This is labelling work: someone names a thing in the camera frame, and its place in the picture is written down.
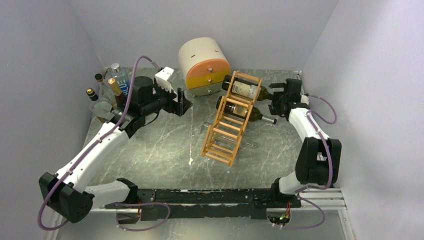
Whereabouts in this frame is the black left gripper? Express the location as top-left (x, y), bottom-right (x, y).
top-left (142, 79), bottom-right (193, 117)

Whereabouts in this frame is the dark green wine bottle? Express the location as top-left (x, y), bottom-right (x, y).
top-left (221, 75), bottom-right (273, 101)

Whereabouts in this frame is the green silver-capped wine bottle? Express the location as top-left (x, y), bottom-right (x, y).
top-left (215, 96), bottom-right (277, 125)

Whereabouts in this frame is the dark red gold-capped bottle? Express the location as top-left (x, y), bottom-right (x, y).
top-left (107, 77), bottom-right (126, 108)

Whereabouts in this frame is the blue square glass bottle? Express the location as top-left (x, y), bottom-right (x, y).
top-left (110, 63), bottom-right (130, 97)

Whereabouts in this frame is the round clear glass bottle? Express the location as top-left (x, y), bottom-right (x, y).
top-left (94, 73), bottom-right (111, 101)

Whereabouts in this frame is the square clear black-capped bottle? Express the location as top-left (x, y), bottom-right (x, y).
top-left (85, 87), bottom-right (113, 123)

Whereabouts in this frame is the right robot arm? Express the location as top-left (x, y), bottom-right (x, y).
top-left (268, 78), bottom-right (342, 207)

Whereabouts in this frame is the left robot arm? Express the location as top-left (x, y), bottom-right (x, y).
top-left (37, 76), bottom-right (193, 230)

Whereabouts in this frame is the wooden wine rack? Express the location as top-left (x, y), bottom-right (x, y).
top-left (200, 70), bottom-right (263, 167)

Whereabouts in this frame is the round three-drawer storage box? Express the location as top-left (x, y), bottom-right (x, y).
top-left (178, 37), bottom-right (231, 96)

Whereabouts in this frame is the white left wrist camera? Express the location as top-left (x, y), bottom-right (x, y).
top-left (154, 66), bottom-right (176, 94)

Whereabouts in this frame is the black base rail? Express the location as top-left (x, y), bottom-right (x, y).
top-left (104, 188), bottom-right (302, 221)

